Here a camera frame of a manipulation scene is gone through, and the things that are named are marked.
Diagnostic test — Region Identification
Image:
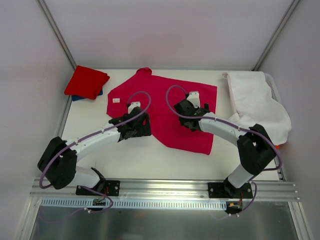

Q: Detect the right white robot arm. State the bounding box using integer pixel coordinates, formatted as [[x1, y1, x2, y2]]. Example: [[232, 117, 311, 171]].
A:
[[173, 99, 277, 198]]

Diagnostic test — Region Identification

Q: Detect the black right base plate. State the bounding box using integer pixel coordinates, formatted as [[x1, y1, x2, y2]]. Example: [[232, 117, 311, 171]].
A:
[[207, 182, 253, 199]]

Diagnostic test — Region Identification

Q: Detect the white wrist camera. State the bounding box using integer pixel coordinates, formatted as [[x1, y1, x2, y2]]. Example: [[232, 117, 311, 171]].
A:
[[186, 91, 201, 109], [127, 101, 142, 116]]

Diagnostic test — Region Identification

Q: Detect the folded blue t shirt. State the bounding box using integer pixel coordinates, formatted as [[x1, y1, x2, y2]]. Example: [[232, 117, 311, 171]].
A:
[[71, 90, 103, 102]]

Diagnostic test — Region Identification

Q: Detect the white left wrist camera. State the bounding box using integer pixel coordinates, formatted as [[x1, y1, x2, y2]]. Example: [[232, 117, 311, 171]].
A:
[[127, 101, 142, 116]]

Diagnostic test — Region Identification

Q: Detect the white slotted cable duct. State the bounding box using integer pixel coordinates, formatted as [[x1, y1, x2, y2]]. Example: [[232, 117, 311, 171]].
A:
[[40, 197, 227, 211]]

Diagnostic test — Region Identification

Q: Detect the white t shirt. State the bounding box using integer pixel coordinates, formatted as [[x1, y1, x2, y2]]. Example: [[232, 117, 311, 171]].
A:
[[222, 71, 292, 146]]

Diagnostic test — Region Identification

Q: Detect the folded red t shirt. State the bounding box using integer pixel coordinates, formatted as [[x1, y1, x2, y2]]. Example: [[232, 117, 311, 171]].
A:
[[64, 65, 110, 100]]

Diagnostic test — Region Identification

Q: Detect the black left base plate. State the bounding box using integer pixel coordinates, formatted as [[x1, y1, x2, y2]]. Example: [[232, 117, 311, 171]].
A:
[[75, 179, 121, 197]]

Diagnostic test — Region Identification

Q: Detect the aluminium mounting rail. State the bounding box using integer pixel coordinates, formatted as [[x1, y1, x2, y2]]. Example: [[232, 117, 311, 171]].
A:
[[29, 178, 302, 202]]

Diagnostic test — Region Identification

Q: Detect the crimson pink t shirt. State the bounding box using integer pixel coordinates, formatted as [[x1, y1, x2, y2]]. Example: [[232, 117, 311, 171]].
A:
[[106, 67, 218, 155]]

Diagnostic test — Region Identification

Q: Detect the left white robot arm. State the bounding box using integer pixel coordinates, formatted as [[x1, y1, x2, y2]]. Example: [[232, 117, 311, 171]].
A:
[[37, 106, 151, 195]]

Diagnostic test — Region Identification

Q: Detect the white perforated plastic basket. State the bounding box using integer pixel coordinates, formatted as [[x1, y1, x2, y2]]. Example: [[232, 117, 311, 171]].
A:
[[264, 73, 283, 105]]

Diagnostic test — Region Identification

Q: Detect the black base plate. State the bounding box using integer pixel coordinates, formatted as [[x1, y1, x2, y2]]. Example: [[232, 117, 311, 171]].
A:
[[75, 179, 121, 197], [207, 182, 253, 199]]

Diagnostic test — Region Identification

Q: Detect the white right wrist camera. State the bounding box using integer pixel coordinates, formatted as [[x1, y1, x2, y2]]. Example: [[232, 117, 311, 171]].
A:
[[186, 91, 201, 109]]

